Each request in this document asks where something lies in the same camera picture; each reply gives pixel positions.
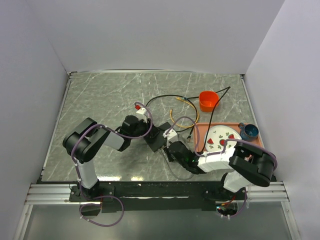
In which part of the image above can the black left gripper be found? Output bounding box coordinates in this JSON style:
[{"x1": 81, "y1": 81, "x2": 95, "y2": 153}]
[{"x1": 130, "y1": 117, "x2": 161, "y2": 141}]

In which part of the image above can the grey ethernet cable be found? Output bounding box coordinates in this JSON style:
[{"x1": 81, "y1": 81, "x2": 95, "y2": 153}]
[{"x1": 162, "y1": 149, "x2": 196, "y2": 181}]

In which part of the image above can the black network switch box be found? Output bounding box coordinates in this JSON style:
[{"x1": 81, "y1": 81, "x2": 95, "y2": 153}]
[{"x1": 143, "y1": 122, "x2": 171, "y2": 153}]

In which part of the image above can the black cable with teal plugs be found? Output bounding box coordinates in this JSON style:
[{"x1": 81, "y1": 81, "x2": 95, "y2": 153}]
[{"x1": 145, "y1": 94, "x2": 193, "y2": 113}]

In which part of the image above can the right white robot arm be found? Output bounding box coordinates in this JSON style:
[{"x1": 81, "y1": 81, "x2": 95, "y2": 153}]
[{"x1": 166, "y1": 138, "x2": 278, "y2": 200}]

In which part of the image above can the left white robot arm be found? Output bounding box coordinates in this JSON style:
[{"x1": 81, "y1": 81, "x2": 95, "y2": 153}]
[{"x1": 62, "y1": 115, "x2": 161, "y2": 201}]

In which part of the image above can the pink plastic tray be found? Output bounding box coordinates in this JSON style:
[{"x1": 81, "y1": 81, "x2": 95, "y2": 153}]
[{"x1": 193, "y1": 122, "x2": 263, "y2": 153}]

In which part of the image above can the white watermelon pattern plate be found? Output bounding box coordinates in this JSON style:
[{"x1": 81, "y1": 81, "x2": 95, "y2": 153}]
[{"x1": 204, "y1": 125, "x2": 242, "y2": 152}]

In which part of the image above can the orange plastic cup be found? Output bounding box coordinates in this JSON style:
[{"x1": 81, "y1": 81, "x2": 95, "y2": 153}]
[{"x1": 198, "y1": 91, "x2": 219, "y2": 113}]

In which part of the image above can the blue ceramic mug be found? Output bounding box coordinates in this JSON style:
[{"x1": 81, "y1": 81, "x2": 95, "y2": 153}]
[{"x1": 238, "y1": 122, "x2": 259, "y2": 142}]

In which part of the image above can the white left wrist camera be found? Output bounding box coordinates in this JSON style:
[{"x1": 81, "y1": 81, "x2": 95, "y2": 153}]
[{"x1": 135, "y1": 105, "x2": 148, "y2": 119}]

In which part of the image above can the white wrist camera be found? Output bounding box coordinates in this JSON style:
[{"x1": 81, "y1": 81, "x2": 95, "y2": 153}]
[
  {"x1": 135, "y1": 105, "x2": 148, "y2": 119},
  {"x1": 162, "y1": 129, "x2": 179, "y2": 144}
]

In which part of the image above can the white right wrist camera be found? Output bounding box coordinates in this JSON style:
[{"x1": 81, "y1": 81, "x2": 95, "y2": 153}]
[{"x1": 162, "y1": 129, "x2": 179, "y2": 144}]

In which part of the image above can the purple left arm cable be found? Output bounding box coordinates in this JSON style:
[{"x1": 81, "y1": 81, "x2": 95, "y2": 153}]
[{"x1": 71, "y1": 101, "x2": 154, "y2": 228}]

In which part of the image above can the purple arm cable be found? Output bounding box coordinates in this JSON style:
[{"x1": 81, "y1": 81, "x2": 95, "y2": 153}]
[
  {"x1": 71, "y1": 101, "x2": 154, "y2": 228},
  {"x1": 168, "y1": 116, "x2": 279, "y2": 218}
]

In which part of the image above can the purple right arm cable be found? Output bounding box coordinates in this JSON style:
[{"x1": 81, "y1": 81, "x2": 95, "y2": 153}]
[{"x1": 168, "y1": 116, "x2": 279, "y2": 218}]

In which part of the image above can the yellow ethernet cable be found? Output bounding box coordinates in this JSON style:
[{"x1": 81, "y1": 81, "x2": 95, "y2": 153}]
[{"x1": 169, "y1": 96, "x2": 200, "y2": 129}]

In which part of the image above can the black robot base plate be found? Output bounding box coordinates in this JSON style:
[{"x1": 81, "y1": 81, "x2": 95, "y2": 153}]
[{"x1": 69, "y1": 181, "x2": 246, "y2": 213}]

